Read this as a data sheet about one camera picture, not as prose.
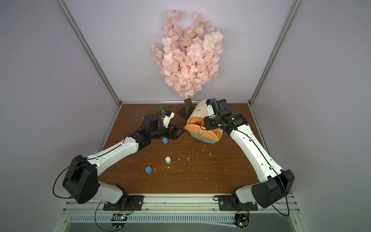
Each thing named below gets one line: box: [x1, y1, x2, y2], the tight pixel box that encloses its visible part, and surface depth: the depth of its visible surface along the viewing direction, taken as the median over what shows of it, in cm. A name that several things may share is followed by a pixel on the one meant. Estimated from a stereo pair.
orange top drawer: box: [184, 116, 221, 142], surface depth 79 cm
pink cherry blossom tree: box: [151, 9, 224, 116], surface depth 70 cm
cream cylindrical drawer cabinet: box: [184, 99, 223, 144], surface depth 82 cm
